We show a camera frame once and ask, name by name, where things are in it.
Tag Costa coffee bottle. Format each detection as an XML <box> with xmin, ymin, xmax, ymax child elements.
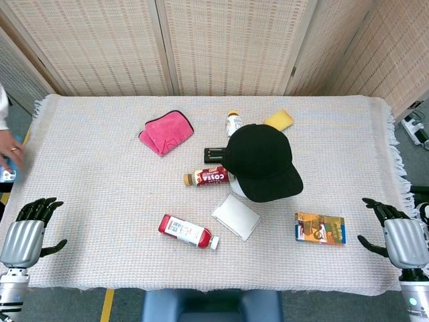
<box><xmin>183</xmin><ymin>166</ymin><xmax>233</xmax><ymax>188</ymax></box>

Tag person's hand with ring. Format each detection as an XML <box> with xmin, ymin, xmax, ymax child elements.
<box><xmin>0</xmin><ymin>129</ymin><xmax>25</xmax><ymax>172</ymax></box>

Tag pink folded towel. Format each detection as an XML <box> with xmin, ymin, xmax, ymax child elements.
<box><xmin>138</xmin><ymin>110</ymin><xmax>195</xmax><ymax>158</ymax></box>

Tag blue white packet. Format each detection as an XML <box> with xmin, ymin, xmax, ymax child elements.
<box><xmin>0</xmin><ymin>134</ymin><xmax>23</xmax><ymax>184</ymax></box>

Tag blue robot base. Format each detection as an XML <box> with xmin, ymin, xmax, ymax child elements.
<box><xmin>141</xmin><ymin>288</ymin><xmax>284</xmax><ymax>322</ymax></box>

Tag wooden folding screen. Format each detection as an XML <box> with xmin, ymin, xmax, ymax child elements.
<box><xmin>0</xmin><ymin>0</ymin><xmax>429</xmax><ymax>119</ymax></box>

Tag yellow sponge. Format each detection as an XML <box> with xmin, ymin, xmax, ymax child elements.
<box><xmin>263</xmin><ymin>109</ymin><xmax>296</xmax><ymax>131</ymax></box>

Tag white plastic card holder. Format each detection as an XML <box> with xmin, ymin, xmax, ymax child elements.
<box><xmin>210</xmin><ymin>193</ymin><xmax>262</xmax><ymax>242</ymax></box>

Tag black rectangular box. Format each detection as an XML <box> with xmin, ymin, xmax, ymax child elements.
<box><xmin>203</xmin><ymin>147</ymin><xmax>230</xmax><ymax>164</ymax></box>

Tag red drink bottle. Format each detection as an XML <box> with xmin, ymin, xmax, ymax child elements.
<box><xmin>158</xmin><ymin>214</ymin><xmax>221</xmax><ymax>250</ymax></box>

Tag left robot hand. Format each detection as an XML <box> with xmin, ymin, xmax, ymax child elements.
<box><xmin>0</xmin><ymin>197</ymin><xmax>68</xmax><ymax>269</ymax></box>

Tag white sleeve forearm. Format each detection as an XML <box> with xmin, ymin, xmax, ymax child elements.
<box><xmin>0</xmin><ymin>83</ymin><xmax>10</xmax><ymax>132</ymax></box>

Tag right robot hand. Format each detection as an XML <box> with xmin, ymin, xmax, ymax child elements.
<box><xmin>357</xmin><ymin>197</ymin><xmax>429</xmax><ymax>270</ymax></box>

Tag white woven tablecloth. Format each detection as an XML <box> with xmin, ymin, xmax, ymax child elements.
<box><xmin>0</xmin><ymin>93</ymin><xmax>415</xmax><ymax>297</ymax></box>

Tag orange blue snack box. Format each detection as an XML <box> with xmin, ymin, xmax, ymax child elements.
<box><xmin>294</xmin><ymin>212</ymin><xmax>347</xmax><ymax>246</ymax></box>

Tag white device with cables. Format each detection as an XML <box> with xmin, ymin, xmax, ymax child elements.
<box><xmin>401</xmin><ymin>100</ymin><xmax>429</xmax><ymax>150</ymax></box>

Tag milk tea bottle yellow cap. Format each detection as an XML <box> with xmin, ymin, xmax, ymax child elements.
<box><xmin>225</xmin><ymin>111</ymin><xmax>243</xmax><ymax>139</ymax></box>

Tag black baseball cap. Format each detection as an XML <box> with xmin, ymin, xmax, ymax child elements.
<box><xmin>225</xmin><ymin>123</ymin><xmax>304</xmax><ymax>203</ymax></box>

